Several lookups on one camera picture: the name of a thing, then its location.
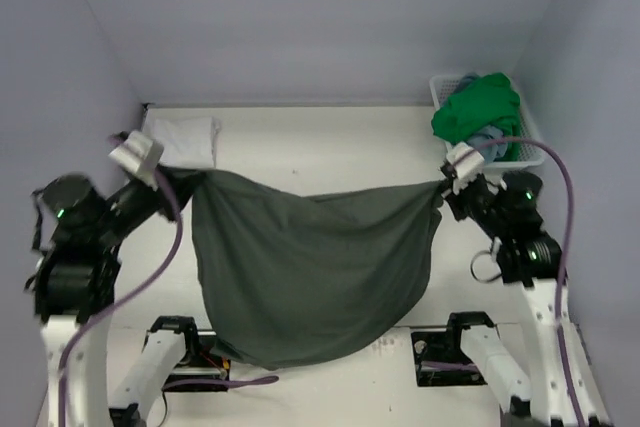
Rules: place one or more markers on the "white t shirt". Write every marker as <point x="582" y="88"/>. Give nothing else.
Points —
<point x="188" y="143"/>

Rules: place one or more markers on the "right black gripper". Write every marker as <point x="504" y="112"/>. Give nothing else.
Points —
<point x="455" y="197"/>

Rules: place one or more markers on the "grey green t shirt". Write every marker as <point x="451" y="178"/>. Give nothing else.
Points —
<point x="290" y="280"/>

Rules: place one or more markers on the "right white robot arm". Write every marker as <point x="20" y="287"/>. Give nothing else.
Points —
<point x="556" y="389"/>

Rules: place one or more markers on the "blue t shirt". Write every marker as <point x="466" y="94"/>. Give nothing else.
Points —
<point x="490" y="153"/>

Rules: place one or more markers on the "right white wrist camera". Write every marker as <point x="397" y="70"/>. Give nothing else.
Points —
<point x="462" y="165"/>

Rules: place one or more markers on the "white laundry basket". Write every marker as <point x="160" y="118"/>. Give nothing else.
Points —
<point x="441" y="86"/>

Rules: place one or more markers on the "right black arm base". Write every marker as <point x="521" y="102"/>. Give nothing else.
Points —
<point x="438" y="358"/>

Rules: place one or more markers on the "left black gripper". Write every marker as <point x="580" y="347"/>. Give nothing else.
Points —
<point x="170" y="192"/>

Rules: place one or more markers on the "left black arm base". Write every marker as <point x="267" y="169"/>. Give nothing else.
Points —
<point x="199" y="361"/>

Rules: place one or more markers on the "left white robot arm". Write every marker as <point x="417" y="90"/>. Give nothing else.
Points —
<point x="74" y="296"/>

